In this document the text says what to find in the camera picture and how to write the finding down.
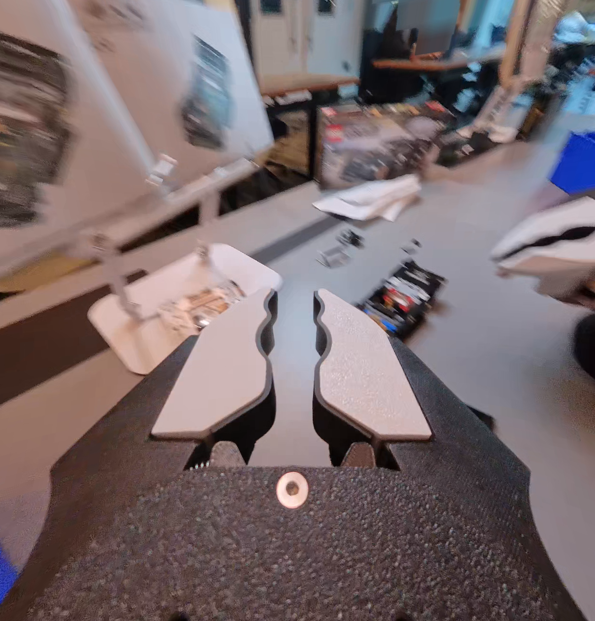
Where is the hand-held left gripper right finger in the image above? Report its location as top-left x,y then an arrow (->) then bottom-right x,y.
312,289 -> 434,457

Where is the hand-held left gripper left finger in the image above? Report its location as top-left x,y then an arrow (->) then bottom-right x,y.
150,289 -> 279,457

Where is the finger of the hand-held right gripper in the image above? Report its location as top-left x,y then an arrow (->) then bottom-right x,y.
500,231 -> 595,279
490,197 -> 595,255

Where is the lego car model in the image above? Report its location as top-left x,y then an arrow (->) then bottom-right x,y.
361,260 -> 446,340

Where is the lego instruction booklet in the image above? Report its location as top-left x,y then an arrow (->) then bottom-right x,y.
0,0 -> 274,282

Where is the lego sticker sheet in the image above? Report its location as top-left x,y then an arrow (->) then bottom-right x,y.
157,280 -> 246,335

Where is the clear lego windshield piece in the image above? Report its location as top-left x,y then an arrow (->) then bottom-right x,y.
317,245 -> 349,269

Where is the lego set box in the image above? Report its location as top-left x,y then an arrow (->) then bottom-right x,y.
317,100 -> 458,190

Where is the white stand rod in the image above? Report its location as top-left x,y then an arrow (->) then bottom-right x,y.
196,190 -> 222,265
99,248 -> 143,321

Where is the crumpled white paper bag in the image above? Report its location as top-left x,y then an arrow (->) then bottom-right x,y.
312,175 -> 422,223

